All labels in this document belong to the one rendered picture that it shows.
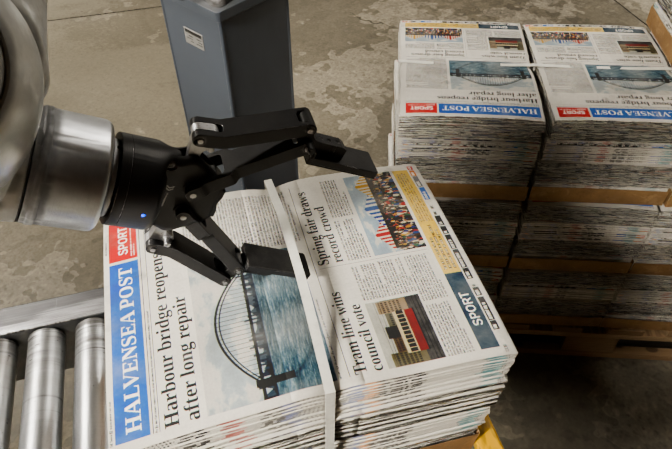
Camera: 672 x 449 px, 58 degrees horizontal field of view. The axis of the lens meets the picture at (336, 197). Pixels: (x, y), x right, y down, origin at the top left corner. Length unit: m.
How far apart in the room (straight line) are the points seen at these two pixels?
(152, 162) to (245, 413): 0.23
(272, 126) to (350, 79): 2.31
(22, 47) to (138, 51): 2.84
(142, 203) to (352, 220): 0.29
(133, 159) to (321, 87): 2.28
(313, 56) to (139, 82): 0.80
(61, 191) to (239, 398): 0.24
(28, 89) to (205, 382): 0.37
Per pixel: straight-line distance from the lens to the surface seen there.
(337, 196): 0.73
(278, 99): 1.42
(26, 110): 0.30
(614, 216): 1.48
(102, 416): 0.89
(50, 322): 0.99
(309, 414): 0.60
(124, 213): 0.49
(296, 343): 0.60
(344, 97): 2.68
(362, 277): 0.65
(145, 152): 0.49
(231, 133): 0.49
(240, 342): 0.61
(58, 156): 0.47
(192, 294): 0.65
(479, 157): 1.29
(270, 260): 0.61
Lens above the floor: 1.55
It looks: 45 degrees down
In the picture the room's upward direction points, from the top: straight up
